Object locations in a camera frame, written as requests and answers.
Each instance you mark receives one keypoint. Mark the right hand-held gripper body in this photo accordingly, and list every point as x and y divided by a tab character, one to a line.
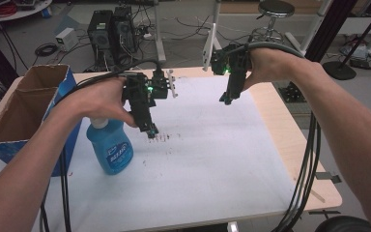
232	69

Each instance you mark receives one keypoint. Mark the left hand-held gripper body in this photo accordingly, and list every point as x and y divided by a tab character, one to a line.
143	93

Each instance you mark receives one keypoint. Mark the blue spray bottle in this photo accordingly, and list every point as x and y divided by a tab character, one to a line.
112	148

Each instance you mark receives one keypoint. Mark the person's right hand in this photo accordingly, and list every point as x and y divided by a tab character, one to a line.
272	66

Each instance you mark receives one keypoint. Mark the person's left hand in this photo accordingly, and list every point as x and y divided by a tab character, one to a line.
99	101

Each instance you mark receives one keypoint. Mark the white table mat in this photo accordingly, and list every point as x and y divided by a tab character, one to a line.
174	154

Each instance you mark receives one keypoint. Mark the round metal stool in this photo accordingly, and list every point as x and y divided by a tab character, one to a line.
272	19

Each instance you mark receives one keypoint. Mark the black computer tower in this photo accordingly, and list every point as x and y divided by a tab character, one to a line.
112	34

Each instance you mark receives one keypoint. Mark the small white power box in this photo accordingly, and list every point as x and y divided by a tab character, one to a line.
66	38

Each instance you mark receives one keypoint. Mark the black round stand base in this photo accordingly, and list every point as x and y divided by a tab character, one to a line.
339	70

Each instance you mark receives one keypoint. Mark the blue cardboard box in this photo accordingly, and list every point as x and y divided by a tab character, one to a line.
22	106

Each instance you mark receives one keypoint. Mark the black round object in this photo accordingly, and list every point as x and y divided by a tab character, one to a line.
344	224

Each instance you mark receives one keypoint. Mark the white metal frame leg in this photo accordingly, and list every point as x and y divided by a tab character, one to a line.
158	32

